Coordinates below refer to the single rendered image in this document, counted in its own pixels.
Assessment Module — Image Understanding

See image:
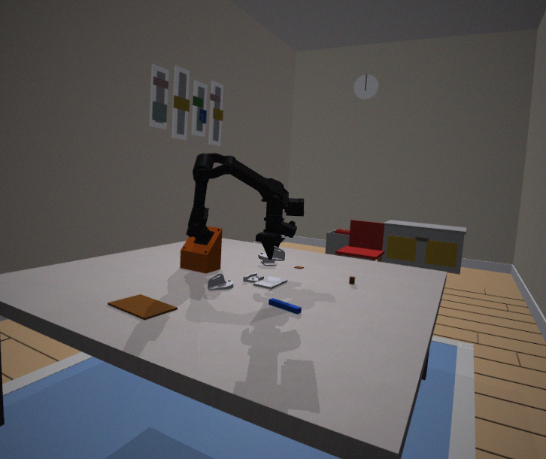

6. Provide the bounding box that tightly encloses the blue rectangular bar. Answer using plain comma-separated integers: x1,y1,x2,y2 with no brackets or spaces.
268,299,302,314

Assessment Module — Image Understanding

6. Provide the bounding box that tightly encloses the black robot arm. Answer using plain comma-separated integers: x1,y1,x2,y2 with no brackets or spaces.
186,153,304,245

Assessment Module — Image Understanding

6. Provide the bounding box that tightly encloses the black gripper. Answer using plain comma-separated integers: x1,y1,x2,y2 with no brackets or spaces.
256,215,286,260

